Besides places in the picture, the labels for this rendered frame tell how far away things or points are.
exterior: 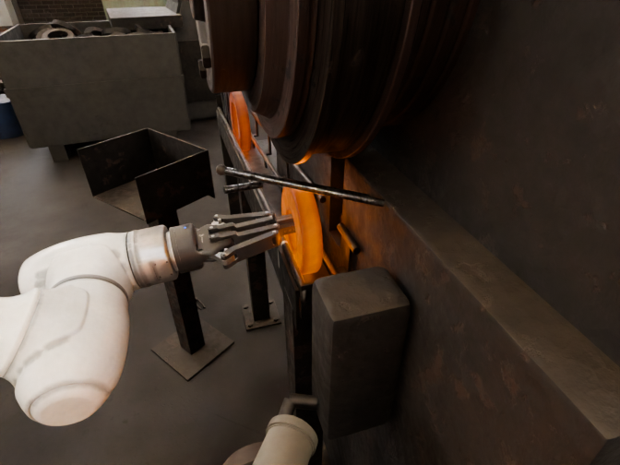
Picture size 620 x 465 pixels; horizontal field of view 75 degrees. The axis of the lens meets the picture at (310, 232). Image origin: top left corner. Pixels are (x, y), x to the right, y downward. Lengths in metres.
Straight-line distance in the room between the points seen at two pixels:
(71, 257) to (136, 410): 0.84
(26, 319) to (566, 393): 0.50
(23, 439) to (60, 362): 1.00
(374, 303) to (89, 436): 1.10
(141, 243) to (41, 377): 0.23
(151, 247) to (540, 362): 0.50
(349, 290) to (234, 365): 1.00
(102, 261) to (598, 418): 0.57
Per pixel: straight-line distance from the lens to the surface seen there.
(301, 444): 0.49
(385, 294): 0.47
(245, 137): 1.27
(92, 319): 0.55
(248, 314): 1.57
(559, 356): 0.36
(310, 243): 0.62
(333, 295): 0.46
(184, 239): 0.64
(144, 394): 1.44
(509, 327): 0.37
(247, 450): 0.67
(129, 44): 2.96
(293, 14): 0.39
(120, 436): 1.39
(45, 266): 0.67
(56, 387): 0.51
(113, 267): 0.63
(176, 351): 1.51
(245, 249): 0.63
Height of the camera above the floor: 1.11
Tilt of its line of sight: 34 degrees down
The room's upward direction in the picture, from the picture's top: straight up
